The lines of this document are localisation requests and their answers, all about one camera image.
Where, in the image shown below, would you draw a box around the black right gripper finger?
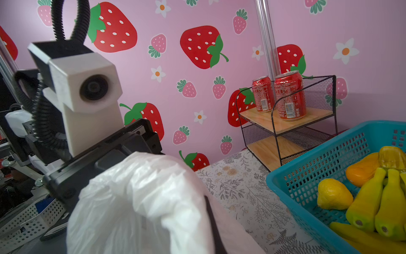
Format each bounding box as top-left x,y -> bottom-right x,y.
205,196 -> 227,254

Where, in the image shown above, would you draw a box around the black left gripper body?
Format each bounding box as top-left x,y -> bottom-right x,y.
43,119 -> 162,211

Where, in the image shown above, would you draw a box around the white plastic bag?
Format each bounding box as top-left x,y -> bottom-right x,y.
66,152 -> 263,254

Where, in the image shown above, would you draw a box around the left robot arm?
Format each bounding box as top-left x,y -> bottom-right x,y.
11,1 -> 162,211

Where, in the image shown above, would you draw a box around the teal plastic basket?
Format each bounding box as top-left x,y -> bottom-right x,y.
266,120 -> 406,254

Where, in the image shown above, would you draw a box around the yellow lemon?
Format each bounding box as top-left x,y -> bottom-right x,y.
317,178 -> 354,210

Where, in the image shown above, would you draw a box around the red soda can right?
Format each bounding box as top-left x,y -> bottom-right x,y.
274,70 -> 307,121

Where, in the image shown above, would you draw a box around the red soda can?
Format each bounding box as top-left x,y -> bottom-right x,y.
252,76 -> 275,113
274,70 -> 307,121

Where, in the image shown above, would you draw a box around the yellow banana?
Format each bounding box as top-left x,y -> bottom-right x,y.
329,146 -> 406,254

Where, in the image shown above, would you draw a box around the red soda can left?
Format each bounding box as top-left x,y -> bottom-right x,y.
252,76 -> 275,113

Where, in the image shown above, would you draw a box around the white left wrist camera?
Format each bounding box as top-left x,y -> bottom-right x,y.
28,40 -> 124,157

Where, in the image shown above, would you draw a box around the black wire wooden shelf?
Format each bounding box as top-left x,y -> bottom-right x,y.
239,75 -> 338,171

